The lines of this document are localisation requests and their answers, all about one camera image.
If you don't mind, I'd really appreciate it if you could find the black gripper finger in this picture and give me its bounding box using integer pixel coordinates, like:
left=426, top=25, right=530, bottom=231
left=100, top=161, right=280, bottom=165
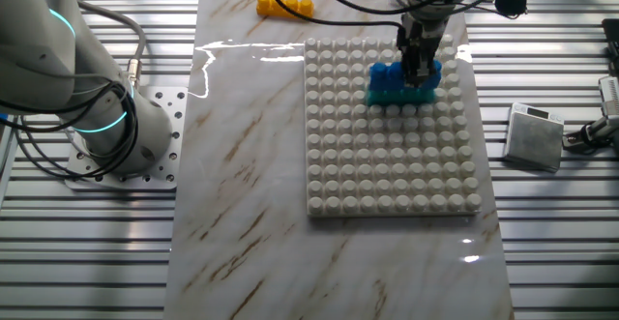
left=403, top=63, right=423, bottom=89
left=421, top=64, right=439, bottom=89

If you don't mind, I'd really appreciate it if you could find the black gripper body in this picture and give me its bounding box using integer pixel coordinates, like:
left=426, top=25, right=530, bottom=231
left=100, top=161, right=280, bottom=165
left=396, top=15, right=447, bottom=70

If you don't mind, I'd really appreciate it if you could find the blue four-stud block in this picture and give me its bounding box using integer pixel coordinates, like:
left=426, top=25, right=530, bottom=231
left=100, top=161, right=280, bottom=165
left=368, top=60, right=444, bottom=94

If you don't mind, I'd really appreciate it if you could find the teal four-stud block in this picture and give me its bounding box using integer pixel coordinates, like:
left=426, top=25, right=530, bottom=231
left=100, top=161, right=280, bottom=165
left=366, top=87, right=436, bottom=108

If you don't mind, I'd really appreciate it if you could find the white studded baseplate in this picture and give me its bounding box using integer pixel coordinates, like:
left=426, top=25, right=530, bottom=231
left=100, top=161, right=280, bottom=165
left=304, top=37, right=484, bottom=218

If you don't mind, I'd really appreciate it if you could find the silver digital scale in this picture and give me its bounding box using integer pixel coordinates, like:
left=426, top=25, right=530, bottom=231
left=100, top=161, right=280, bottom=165
left=502, top=102, right=566, bottom=174

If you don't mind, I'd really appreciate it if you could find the orange four-stud block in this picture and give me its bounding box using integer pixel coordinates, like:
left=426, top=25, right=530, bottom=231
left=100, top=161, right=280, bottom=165
left=255, top=0, right=315, bottom=21

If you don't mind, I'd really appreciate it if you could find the black device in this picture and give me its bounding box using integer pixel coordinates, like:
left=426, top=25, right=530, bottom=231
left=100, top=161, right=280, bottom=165
left=601, top=17, right=619, bottom=74

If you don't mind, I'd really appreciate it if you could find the marble pattern board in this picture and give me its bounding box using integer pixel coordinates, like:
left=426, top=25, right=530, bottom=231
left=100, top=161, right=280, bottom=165
left=162, top=0, right=516, bottom=320

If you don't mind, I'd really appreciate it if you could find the metal camera mount clamp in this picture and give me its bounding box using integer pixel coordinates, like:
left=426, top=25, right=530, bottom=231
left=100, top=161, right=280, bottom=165
left=563, top=115, right=619, bottom=156

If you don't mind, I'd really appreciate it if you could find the small silver camera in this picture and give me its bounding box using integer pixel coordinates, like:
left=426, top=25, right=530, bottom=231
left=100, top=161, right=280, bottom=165
left=598, top=75, right=619, bottom=118

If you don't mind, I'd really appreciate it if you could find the perforated robot base plate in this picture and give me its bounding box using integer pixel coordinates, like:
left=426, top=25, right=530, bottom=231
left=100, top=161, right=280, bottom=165
left=65, top=86, right=189, bottom=191

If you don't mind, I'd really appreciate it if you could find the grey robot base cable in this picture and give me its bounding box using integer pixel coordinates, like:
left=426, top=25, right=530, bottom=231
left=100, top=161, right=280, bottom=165
left=74, top=0, right=148, bottom=92

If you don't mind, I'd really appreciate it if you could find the black cable bundle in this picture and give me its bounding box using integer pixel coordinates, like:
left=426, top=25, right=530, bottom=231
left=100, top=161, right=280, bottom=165
left=0, top=75, right=140, bottom=181

